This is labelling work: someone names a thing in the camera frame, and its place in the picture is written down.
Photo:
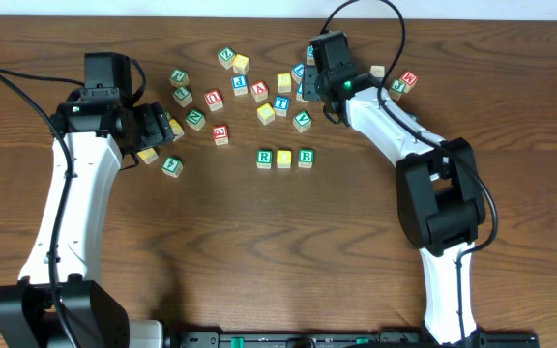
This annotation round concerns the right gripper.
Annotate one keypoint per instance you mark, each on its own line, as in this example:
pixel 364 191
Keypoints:
pixel 308 91

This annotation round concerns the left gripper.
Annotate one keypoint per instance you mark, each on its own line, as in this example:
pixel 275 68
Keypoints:
pixel 155 124

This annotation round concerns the green B block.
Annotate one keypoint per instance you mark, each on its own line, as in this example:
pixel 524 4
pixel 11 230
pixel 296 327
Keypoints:
pixel 306 158

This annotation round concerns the yellow O block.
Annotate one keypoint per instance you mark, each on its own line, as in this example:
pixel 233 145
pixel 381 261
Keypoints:
pixel 284 159

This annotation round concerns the green R block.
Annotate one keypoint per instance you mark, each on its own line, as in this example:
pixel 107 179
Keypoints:
pixel 264 159

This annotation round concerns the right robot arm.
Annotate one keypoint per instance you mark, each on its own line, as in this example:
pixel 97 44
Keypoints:
pixel 440 199

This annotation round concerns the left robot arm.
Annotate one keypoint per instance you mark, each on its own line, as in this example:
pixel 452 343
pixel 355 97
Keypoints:
pixel 58 300

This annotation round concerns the blue L block lower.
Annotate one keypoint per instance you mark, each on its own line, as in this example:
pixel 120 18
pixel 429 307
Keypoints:
pixel 299 94

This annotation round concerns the blue l block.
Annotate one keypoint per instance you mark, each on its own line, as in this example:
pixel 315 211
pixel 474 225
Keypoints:
pixel 297 72
pixel 299 94

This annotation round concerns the blue L block upper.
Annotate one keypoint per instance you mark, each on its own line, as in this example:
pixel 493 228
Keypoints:
pixel 297 72

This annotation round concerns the yellow block beside V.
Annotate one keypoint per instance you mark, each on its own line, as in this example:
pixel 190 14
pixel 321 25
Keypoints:
pixel 176 129

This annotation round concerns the yellow block far left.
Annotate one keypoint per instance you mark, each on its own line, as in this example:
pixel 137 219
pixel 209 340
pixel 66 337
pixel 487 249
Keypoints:
pixel 148 156

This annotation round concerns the yellow S block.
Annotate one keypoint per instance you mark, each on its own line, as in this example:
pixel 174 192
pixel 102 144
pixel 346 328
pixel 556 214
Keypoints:
pixel 284 82

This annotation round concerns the green V block centre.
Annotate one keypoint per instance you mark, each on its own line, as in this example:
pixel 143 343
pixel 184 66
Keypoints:
pixel 302 121

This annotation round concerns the blue T block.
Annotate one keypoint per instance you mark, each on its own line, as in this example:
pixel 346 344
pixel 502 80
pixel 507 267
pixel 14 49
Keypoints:
pixel 281 105

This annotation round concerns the blue D block top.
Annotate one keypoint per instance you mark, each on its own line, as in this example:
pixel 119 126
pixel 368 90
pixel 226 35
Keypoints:
pixel 309 56

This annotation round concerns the green 7 block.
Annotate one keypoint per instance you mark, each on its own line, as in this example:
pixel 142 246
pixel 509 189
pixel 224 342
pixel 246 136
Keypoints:
pixel 182 96

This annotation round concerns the green N block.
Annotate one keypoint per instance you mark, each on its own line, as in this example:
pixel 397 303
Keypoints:
pixel 196 119

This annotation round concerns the green 4 block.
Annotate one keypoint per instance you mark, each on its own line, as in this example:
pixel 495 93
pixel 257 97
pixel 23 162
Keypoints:
pixel 172 167

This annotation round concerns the yellow C block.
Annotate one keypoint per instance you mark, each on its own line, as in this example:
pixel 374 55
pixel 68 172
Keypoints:
pixel 266 114

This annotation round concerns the green J block left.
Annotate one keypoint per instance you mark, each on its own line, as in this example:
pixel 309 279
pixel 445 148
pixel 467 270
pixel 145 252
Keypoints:
pixel 179 78

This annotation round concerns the green j block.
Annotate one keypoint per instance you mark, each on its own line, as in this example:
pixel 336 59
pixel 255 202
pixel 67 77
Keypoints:
pixel 179 78
pixel 397 89

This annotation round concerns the red A block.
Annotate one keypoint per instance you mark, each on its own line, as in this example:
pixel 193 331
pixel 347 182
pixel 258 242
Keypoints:
pixel 259 91

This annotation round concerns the plain X block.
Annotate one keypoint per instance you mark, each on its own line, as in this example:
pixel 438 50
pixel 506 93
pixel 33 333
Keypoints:
pixel 377 71

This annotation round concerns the red U block left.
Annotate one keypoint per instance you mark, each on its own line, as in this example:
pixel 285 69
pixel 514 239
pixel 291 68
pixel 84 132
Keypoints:
pixel 214 100

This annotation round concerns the red E block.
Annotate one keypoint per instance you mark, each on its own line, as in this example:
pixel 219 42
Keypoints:
pixel 221 135

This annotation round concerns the blue P block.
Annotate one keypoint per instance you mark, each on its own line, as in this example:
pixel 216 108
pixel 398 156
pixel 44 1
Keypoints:
pixel 240 85

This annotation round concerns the yellow block near Z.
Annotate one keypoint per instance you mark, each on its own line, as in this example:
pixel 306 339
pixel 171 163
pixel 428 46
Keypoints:
pixel 240 64

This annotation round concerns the green J block right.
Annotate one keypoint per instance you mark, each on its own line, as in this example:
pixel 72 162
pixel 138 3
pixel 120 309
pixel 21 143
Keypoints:
pixel 397 89

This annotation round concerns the green Z block top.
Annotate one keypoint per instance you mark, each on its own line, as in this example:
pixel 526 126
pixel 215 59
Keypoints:
pixel 226 57

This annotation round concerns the red M block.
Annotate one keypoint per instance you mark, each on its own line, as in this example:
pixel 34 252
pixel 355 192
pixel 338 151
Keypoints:
pixel 409 79

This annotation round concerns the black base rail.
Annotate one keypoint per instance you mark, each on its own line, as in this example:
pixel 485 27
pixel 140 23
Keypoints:
pixel 397 339

